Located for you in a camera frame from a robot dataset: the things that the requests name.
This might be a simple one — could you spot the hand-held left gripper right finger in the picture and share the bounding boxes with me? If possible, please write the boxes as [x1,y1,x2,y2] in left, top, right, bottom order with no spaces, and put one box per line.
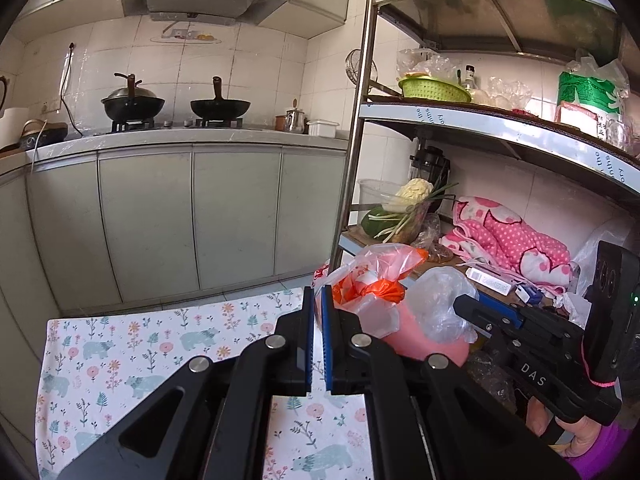
[322,284,581,480]

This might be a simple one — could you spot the gas stove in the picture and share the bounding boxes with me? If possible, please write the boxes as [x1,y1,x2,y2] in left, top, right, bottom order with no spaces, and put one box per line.
[95,116,261,136]

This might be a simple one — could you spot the person's right forearm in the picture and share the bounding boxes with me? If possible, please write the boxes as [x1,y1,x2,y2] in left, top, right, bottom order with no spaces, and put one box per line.
[565,422,640,480]

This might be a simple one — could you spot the black wok with lid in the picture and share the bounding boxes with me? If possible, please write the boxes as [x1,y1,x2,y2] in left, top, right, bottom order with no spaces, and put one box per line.
[101,72,166,123]

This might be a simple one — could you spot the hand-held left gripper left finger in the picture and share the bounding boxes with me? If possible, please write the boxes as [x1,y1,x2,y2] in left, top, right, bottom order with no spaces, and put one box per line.
[57,286,317,480]

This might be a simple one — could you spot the black blender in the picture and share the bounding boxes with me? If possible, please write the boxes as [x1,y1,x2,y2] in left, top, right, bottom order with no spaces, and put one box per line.
[410,146,452,201]

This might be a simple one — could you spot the pink flat box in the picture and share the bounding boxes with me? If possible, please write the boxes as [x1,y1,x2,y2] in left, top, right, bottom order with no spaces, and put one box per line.
[555,101,598,123]

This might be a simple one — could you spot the green plastic basket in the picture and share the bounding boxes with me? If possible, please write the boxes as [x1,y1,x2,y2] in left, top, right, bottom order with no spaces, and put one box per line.
[398,76,472,103]

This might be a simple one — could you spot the metal shelf rack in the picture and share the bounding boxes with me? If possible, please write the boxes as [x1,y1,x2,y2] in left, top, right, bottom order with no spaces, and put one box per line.
[327,0,640,321]

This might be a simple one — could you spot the clear bag of food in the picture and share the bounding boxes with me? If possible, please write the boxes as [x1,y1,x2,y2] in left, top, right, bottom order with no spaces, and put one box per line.
[397,47,463,81]

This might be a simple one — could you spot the dark green vegetable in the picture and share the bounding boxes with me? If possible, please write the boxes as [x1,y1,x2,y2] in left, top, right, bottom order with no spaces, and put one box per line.
[360,212,396,236]

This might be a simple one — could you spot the pink polka dot cloth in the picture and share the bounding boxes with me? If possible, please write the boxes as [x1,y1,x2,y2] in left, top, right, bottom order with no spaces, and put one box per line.
[439,196,576,293]

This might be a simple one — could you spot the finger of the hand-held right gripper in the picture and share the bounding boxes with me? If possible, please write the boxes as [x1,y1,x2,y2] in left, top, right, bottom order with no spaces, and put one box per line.
[452,292,508,346]
[477,299,583,332]

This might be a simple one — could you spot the black open wok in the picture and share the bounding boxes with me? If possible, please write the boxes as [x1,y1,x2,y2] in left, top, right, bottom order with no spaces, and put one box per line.
[190,76,252,121]

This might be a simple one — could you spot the flat white box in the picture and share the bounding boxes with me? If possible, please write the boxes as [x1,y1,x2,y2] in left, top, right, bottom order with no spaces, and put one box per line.
[466,266,512,296]

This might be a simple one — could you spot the white rice cooker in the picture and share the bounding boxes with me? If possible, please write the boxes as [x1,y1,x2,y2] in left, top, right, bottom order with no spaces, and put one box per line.
[0,75,28,153]

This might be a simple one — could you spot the black induction cooker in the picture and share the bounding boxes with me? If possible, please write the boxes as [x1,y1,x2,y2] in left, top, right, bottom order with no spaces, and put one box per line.
[20,119,68,150]

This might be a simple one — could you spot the pink plastic bucket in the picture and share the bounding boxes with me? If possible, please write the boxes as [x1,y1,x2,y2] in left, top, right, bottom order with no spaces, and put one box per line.
[314,265,472,367]

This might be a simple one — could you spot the napa cabbage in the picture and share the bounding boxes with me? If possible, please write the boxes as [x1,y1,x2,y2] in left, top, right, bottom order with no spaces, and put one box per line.
[385,178,435,213]

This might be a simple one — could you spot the translucent white plastic bag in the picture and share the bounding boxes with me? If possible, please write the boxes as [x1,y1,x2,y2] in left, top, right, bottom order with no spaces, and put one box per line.
[404,266,480,346]

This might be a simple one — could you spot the pale green lower cabinets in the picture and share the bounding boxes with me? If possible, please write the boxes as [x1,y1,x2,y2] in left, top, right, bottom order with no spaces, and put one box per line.
[0,140,351,451]

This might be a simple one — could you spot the large white plastic bag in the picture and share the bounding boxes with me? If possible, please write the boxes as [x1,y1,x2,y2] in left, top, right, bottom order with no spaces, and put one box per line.
[570,220,631,311]

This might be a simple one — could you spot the metal skimmer ladle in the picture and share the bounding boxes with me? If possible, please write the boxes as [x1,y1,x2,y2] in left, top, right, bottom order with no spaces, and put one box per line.
[347,49,401,97]

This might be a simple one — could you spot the floral bear print tablecloth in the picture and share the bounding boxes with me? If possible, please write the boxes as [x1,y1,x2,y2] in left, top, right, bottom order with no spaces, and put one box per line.
[35,287,376,480]

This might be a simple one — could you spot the small blue white box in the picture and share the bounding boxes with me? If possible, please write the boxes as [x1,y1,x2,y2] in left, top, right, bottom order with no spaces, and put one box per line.
[515,284,543,306]

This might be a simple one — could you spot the clear plastic packaging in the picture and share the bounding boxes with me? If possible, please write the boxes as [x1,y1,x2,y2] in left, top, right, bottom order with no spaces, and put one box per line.
[472,76,533,111]

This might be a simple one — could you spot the bag of brown food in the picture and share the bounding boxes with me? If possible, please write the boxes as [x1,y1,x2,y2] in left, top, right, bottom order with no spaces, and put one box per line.
[412,212,453,263]

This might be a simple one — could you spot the green white wrapped pack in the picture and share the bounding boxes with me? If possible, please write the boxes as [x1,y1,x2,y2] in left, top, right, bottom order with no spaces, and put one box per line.
[557,50,631,126]

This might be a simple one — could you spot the clear plastic bag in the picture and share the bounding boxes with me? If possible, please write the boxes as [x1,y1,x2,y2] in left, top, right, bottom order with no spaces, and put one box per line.
[336,243,429,311]

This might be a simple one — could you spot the red plastic bag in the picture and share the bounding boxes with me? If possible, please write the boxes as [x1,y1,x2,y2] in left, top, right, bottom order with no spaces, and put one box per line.
[331,270,407,313]

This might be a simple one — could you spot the clear plastic tub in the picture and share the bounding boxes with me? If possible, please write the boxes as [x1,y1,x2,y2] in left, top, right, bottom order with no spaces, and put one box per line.
[357,179,436,243]

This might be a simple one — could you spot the crinkled clear plastic sheet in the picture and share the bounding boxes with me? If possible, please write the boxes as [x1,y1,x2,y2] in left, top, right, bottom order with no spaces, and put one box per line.
[465,350,518,413]

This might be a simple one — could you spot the steel kettle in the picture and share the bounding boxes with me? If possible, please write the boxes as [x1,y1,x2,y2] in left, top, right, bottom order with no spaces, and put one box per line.
[285,97,307,134]

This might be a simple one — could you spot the person's right hand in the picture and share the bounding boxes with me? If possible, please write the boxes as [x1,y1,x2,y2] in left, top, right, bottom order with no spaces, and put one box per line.
[527,400,601,458]

